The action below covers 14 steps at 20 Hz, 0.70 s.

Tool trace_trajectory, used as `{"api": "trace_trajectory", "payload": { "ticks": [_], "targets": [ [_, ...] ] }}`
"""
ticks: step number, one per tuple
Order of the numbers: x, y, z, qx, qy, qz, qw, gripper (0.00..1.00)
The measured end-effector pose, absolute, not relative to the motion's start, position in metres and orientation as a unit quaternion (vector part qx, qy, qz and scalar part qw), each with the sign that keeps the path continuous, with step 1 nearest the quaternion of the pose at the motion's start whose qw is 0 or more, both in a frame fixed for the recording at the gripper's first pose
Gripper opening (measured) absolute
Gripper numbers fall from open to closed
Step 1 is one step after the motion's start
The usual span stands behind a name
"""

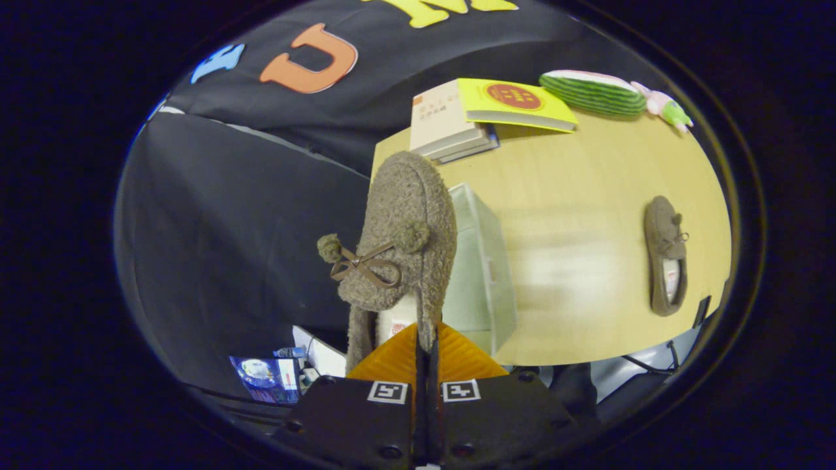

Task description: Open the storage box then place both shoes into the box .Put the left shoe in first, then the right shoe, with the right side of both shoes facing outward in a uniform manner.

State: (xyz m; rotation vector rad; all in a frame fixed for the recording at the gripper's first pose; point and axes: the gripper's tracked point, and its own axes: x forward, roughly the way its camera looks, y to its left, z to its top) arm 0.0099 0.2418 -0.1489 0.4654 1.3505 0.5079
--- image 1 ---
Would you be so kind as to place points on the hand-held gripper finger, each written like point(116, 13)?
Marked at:
point(420, 398)
point(435, 398)

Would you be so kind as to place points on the pale fabric storage box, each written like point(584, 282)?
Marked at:
point(480, 267)

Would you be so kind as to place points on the brown fuzzy slipper shoe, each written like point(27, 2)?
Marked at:
point(665, 261)
point(405, 196)

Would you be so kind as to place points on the white flat box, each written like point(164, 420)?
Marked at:
point(323, 356)

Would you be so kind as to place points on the person's dark shoe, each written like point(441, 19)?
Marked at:
point(575, 388)

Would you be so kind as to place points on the small blue packet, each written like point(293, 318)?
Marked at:
point(290, 352)

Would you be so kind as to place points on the blue printed carton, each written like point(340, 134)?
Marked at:
point(264, 378)

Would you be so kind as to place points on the black stand legs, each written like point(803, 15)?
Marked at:
point(656, 367)

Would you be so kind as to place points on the thin white book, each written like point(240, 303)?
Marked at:
point(460, 150)

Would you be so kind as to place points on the cream cover book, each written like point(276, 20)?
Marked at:
point(437, 117)

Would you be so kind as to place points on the yellow book with red circle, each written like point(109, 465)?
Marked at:
point(516, 98)

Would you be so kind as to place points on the watermelon slice plush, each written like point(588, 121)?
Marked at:
point(594, 94)

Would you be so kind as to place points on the pink and green plush toy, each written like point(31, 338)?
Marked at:
point(663, 104)

